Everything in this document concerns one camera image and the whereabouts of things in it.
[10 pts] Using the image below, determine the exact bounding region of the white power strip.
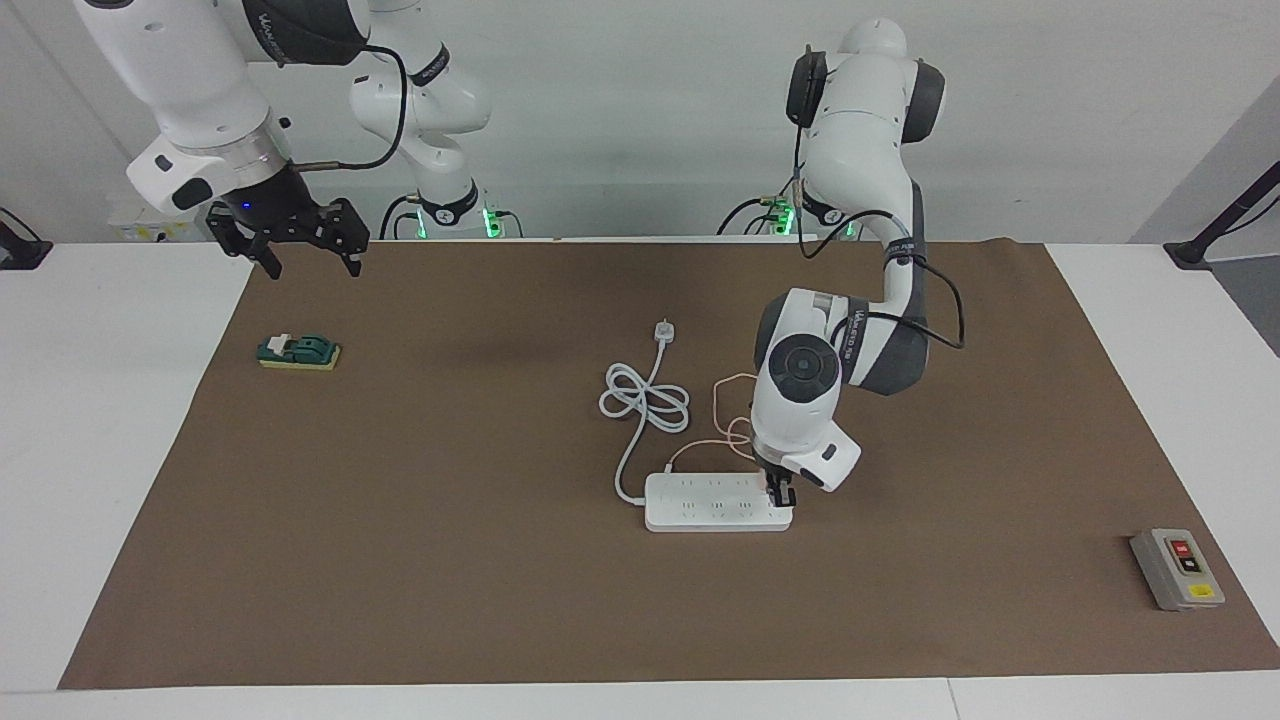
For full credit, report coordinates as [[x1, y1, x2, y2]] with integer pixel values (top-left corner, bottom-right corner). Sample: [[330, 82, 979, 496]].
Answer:
[[643, 472, 795, 534]]

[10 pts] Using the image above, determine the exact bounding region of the green knife switch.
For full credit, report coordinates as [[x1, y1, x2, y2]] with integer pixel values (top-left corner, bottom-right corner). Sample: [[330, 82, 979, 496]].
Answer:
[[256, 333, 342, 373]]

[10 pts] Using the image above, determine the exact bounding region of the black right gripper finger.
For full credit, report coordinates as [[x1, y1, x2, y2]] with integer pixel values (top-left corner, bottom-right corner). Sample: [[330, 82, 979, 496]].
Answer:
[[315, 198, 369, 278], [207, 205, 283, 279]]

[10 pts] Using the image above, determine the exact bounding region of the grey on-off switch box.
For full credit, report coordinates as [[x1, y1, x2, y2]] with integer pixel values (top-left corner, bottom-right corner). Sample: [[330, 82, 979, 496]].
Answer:
[[1130, 527, 1227, 613]]

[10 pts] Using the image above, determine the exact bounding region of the brown table mat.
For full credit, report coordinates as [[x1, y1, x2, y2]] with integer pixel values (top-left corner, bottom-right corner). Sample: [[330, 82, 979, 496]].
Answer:
[[58, 238, 1280, 691]]

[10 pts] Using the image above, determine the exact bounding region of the black arm base cable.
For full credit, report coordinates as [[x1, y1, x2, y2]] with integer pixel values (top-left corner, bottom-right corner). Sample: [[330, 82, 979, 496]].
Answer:
[[379, 194, 421, 241], [716, 195, 801, 237]]

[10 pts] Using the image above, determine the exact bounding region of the pink charging cable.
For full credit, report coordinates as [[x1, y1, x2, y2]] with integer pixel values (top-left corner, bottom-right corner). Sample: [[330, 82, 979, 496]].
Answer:
[[664, 373, 761, 476]]

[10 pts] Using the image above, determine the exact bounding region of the white power strip cord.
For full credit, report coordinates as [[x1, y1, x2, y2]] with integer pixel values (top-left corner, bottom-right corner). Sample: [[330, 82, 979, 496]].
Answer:
[[598, 320, 691, 506]]

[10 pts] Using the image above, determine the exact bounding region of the black stand base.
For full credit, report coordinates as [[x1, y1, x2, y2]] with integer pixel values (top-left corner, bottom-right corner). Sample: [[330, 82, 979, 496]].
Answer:
[[0, 207, 53, 271]]

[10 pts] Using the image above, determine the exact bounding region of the black left arm base cable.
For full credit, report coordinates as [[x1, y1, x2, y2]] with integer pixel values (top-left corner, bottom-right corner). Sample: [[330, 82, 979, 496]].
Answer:
[[716, 195, 801, 237]]

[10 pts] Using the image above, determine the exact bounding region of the black slanted stand pole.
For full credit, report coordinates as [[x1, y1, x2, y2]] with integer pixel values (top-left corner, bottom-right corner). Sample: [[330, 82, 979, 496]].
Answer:
[[1163, 160, 1280, 271]]

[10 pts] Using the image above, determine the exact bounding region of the black right arm base cable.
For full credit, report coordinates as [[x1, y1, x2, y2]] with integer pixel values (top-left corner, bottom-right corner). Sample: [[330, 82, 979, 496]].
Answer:
[[379, 194, 421, 241]]

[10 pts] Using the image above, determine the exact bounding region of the white wall outlet box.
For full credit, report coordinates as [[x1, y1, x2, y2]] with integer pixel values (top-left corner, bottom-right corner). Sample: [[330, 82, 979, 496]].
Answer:
[[108, 205, 216, 243]]

